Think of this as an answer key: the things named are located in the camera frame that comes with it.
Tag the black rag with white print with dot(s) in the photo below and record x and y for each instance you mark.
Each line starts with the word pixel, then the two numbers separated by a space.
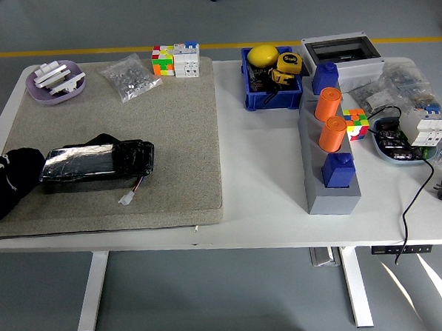
pixel 7 188

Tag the black table control panel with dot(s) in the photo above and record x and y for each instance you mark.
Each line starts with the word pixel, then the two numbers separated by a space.
pixel 399 249

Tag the grey-brown table mat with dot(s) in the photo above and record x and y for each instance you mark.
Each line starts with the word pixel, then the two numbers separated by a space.
pixel 167 138

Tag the blue plastic bin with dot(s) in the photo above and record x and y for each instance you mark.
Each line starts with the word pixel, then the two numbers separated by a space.
pixel 273 101

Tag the yellow and black tool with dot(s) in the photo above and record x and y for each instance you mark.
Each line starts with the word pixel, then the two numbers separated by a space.
pixel 281 79

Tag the white circuit breaker block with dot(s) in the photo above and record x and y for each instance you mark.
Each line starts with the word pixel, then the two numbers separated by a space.
pixel 186 63

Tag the orange cylinder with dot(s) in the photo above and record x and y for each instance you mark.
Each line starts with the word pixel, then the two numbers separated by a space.
pixel 332 135
pixel 327 106

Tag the grey block holder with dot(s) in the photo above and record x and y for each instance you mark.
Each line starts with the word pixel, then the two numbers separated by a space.
pixel 332 202

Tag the blue block with knob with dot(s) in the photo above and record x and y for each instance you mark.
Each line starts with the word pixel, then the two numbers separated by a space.
pixel 324 80
pixel 338 174

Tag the yellow rounded object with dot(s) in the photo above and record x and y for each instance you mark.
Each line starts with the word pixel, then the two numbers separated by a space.
pixel 262 56

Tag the large colourful puzzle cube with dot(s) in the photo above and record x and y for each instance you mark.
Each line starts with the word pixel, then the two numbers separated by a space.
pixel 162 63

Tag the yellow tape measure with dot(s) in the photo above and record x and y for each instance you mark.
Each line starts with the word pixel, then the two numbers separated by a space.
pixel 289 62

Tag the clear bag of metal nuts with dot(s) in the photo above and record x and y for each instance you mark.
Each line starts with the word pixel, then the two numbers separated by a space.
pixel 131 79

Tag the grey box under table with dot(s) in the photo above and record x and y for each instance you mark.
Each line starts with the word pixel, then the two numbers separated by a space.
pixel 324 256

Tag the small colourful puzzle cube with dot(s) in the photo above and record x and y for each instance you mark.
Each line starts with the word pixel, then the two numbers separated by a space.
pixel 358 125

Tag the black electronic parts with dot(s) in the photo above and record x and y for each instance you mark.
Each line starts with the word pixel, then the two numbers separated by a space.
pixel 390 142

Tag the white table leg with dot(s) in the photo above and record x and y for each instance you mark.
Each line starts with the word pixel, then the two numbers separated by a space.
pixel 94 291
pixel 357 288

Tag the light blue dish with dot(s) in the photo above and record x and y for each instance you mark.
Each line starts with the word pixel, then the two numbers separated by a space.
pixel 406 162

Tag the stack of white plastic pieces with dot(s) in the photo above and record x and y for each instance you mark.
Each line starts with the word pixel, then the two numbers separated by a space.
pixel 51 72

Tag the clear bags of small parts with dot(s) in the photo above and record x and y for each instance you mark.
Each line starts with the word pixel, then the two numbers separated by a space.
pixel 398 85

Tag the purple shallow dish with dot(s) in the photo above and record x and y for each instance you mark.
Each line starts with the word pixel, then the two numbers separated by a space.
pixel 37 96

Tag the white breaker with blue clips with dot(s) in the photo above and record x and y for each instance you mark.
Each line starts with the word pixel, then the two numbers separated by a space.
pixel 423 130

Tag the grey electrical enclosure box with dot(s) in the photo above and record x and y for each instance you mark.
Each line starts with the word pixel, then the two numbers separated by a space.
pixel 360 67

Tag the white T-shaped plastic bracket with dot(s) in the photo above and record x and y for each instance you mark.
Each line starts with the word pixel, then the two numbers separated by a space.
pixel 66 84

